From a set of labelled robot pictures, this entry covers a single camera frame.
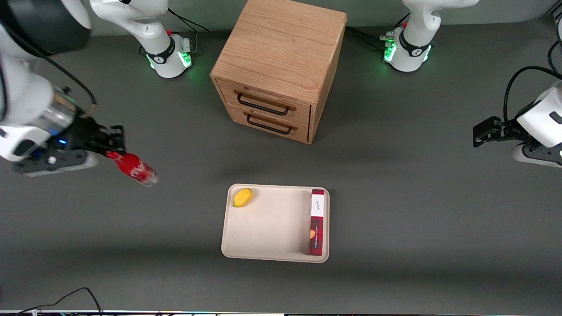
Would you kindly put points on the wooden drawer cabinet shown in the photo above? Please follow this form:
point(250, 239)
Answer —
point(281, 48)

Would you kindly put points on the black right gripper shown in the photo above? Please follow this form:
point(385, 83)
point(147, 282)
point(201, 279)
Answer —
point(84, 133)

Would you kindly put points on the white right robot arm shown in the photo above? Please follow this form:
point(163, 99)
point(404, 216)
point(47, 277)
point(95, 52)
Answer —
point(26, 96)

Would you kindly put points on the red coke bottle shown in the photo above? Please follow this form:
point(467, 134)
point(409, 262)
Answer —
point(136, 170)

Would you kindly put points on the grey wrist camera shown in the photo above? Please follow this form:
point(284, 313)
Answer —
point(538, 156)
point(57, 162)

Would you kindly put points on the red and white carton box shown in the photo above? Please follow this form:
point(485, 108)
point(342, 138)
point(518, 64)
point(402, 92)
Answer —
point(316, 224)

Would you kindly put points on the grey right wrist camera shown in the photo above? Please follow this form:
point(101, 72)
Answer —
point(57, 162)

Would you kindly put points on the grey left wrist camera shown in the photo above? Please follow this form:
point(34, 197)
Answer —
point(538, 156)

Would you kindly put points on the yellow lemon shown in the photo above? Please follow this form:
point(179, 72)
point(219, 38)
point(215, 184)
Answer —
point(243, 197)

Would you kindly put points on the beige plastic tray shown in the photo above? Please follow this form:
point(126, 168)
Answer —
point(272, 228)

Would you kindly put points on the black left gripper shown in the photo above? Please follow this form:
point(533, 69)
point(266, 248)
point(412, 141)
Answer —
point(505, 130)

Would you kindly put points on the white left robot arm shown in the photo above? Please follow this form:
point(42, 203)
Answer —
point(412, 57)

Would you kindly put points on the wooden drawer front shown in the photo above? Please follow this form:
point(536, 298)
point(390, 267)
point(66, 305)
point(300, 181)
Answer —
point(303, 115)
point(303, 133)

